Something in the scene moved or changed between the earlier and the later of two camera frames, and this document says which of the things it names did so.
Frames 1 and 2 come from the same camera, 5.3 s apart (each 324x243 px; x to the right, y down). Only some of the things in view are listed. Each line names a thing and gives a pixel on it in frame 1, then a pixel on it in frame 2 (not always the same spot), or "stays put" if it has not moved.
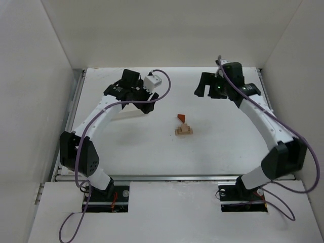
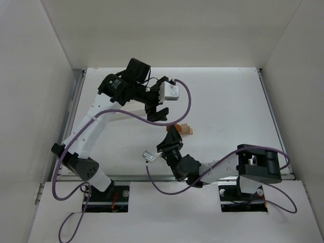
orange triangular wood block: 181,117 -> 177,126
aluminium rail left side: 80,77 stays put
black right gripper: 211,86 -> 169,147
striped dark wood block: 182,129 stays put
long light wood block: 185,133 stays put
